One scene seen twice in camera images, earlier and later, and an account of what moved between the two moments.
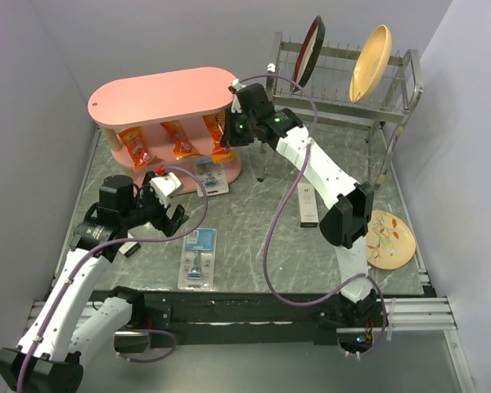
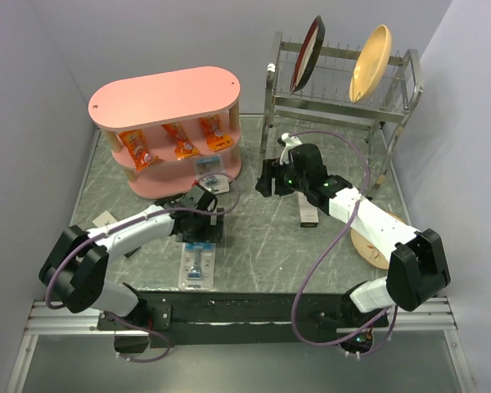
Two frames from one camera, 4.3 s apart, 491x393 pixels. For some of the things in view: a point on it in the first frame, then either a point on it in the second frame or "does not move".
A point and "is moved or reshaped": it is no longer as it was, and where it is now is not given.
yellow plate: x=371 y=63 does not move
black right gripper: x=228 y=139 → x=272 y=169
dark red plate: x=308 y=52 does not move
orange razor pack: x=182 y=147 does not move
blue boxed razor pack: x=197 y=264 does not move
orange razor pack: x=215 y=124 is moved or reshaped
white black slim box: x=307 y=205 does not move
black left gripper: x=167 y=224 → x=211 y=232
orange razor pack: x=133 y=139 does not move
